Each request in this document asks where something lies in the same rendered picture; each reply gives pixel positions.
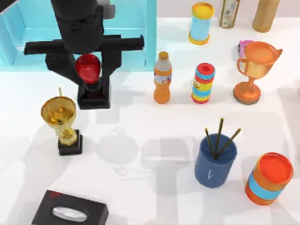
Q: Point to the red trophy with black base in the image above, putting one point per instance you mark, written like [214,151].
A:
[87,68]

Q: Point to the light blue rack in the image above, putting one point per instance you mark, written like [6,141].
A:
[131,25]

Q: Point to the gold trophy with black base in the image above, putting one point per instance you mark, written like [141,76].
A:
[58,114]

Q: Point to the orange bottle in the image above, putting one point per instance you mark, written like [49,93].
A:
[162,82]

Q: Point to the light blue can yellow ends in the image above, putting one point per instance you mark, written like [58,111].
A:
[200,25]

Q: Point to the red blue yellow striped can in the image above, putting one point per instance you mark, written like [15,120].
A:
[202,84]

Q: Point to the glass bottle with pale label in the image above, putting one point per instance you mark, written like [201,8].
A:
[229,14]

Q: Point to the dark stick with yellow tip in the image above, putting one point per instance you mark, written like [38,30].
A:
[209,143]
[219,136]
[228,142]

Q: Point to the pink and purple packet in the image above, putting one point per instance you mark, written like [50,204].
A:
[241,48]

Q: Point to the black tissue box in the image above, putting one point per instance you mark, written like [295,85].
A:
[47,211]

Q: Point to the grey tissue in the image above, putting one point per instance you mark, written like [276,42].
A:
[70,213]

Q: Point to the dark blue pen cup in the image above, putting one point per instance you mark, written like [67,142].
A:
[211,171]

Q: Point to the tan cylindrical bottle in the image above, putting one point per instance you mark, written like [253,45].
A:
[266,16]

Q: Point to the orange can with blue band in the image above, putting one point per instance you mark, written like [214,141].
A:
[267,185]

